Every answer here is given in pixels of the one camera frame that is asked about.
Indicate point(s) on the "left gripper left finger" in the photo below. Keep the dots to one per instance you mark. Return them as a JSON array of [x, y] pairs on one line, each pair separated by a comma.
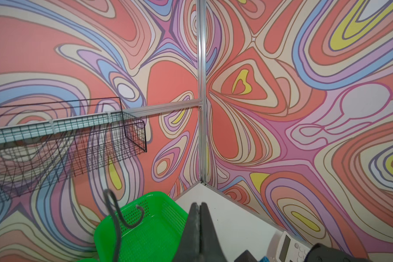
[[189, 246]]

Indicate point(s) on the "black wire basket back wall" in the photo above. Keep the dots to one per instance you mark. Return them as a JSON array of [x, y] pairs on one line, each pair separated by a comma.
[[44, 143]]

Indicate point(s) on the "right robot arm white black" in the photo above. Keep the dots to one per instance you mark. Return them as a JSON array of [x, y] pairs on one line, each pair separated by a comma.
[[318, 253]]

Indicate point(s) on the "white pink calculator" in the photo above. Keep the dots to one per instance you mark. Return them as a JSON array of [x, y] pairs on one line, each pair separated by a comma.
[[290, 249]]

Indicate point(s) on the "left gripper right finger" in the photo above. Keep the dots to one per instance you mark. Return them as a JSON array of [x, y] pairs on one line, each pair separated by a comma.
[[210, 248]]

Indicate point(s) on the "right green plastic basket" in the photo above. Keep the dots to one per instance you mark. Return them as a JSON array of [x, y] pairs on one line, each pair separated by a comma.
[[148, 229]]

